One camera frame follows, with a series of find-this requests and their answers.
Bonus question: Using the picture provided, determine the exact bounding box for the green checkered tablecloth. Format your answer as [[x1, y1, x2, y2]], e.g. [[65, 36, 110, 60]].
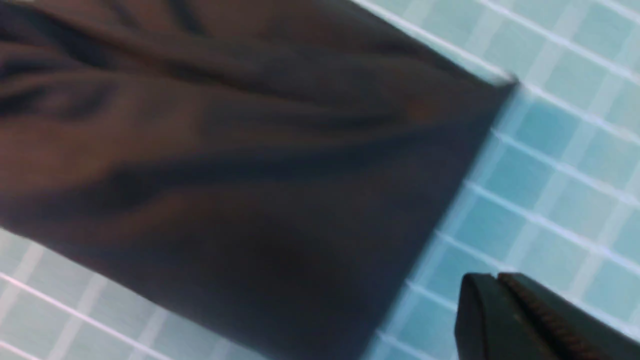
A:
[[1, 0, 639, 360]]

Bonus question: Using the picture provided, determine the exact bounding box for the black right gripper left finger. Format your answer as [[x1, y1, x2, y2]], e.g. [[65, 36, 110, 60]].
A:
[[454, 273, 572, 360]]

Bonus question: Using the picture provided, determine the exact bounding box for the dark gray long-sleeved shirt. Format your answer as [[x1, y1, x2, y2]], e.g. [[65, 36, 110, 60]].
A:
[[0, 0, 518, 360]]

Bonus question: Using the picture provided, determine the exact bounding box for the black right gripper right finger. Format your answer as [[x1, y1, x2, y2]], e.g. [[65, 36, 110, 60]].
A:
[[498, 272, 640, 360]]

